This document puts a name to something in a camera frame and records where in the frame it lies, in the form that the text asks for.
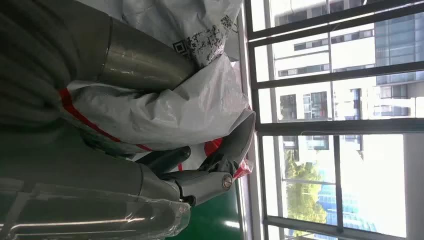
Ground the green conveyor belt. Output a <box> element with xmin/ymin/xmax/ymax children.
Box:
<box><xmin>165</xmin><ymin>180</ymin><xmax>243</xmax><ymax>240</ymax></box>

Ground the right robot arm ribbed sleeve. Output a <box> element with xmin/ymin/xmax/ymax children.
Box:
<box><xmin>0</xmin><ymin>0</ymin><xmax>80</xmax><ymax>131</ymax></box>

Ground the green tree outside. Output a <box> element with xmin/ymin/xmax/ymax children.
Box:
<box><xmin>284</xmin><ymin>149</ymin><xmax>328</xmax><ymax>238</ymax></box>

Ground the white building outside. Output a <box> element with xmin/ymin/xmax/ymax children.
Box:
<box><xmin>264</xmin><ymin>0</ymin><xmax>424</xmax><ymax>186</ymax></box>

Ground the blue glass building outside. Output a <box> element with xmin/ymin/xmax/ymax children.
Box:
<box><xmin>374</xmin><ymin>12</ymin><xmax>424</xmax><ymax>86</ymax></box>

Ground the aluminium conveyor frame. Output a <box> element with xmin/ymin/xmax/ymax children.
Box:
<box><xmin>234</xmin><ymin>175</ymin><xmax>256</xmax><ymax>240</ymax></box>

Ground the dark metal window frame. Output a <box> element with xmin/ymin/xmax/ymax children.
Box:
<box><xmin>243</xmin><ymin>0</ymin><xmax>424</xmax><ymax>240</ymax></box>

